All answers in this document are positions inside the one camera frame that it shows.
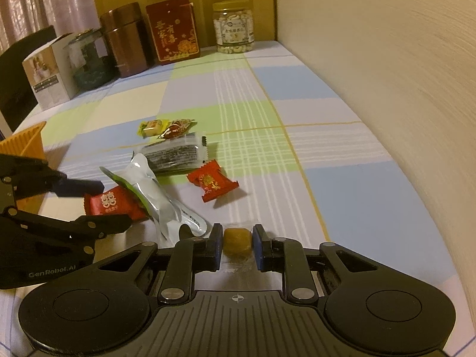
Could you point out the orange plastic tray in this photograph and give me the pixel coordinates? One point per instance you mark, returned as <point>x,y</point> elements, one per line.
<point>28,145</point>

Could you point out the clear black sesame bar packet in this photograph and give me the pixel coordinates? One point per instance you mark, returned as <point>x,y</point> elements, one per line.
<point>185,153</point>

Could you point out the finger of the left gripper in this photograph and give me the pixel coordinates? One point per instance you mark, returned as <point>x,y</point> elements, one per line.
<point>17,225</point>
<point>39,178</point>

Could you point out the dark green glass jar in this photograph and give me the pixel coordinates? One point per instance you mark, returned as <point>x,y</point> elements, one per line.
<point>92,64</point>

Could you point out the dark red foil candy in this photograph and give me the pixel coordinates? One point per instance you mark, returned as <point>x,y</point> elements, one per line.
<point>176,128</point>

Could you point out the red twisted wrapper candy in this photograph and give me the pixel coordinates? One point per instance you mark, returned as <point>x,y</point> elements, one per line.
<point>211,180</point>

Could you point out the black chair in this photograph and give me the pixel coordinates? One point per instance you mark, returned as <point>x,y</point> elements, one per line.
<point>17,97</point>

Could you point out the pink curtain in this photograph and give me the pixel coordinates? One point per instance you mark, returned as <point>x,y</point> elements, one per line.
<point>20,18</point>

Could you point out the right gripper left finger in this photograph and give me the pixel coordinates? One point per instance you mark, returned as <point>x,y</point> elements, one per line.
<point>190,255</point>

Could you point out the yellow green candy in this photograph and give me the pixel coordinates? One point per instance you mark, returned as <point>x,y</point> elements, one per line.
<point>152,128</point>

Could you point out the red double happiness packet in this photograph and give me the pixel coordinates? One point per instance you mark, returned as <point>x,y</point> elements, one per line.
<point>115,201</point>

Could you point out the clear jar of nuts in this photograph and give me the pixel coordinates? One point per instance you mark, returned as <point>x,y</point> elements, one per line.
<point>233,26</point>

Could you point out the brown metal canister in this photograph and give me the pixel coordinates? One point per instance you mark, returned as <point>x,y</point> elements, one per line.
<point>127,36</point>

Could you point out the green silver snack pouch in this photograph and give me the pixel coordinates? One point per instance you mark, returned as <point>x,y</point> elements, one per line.
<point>167,213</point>

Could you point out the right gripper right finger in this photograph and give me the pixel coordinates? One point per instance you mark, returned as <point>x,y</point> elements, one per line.
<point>287,257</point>

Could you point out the white product box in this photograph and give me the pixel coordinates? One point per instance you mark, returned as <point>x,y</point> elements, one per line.
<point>49,72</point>

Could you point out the clear amber candy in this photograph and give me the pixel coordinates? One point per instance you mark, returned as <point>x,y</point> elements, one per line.
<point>237,244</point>

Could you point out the red gold gift box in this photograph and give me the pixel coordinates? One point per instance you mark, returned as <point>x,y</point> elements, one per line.
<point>174,31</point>

